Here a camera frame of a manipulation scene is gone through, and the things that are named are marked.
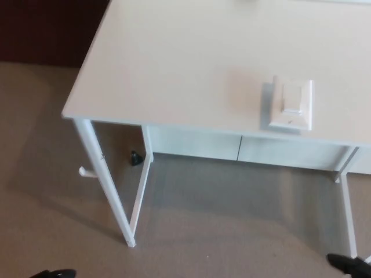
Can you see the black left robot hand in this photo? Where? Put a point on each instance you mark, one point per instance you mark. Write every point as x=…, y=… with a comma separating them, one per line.
x=58, y=274

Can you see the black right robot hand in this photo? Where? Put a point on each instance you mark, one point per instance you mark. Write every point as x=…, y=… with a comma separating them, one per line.
x=345, y=262

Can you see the white hook on table leg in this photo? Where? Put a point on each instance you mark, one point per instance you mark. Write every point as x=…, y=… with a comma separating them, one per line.
x=85, y=172

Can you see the white rocker light switch box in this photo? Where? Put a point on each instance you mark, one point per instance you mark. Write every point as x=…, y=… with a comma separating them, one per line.
x=292, y=98

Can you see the small black floor wedge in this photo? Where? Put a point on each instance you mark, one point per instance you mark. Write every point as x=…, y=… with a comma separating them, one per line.
x=135, y=159

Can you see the white table with metal legs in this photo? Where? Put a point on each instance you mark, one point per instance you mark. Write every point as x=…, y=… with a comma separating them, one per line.
x=179, y=72

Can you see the white cabinet row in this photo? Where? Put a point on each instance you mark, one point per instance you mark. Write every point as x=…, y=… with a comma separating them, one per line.
x=197, y=144

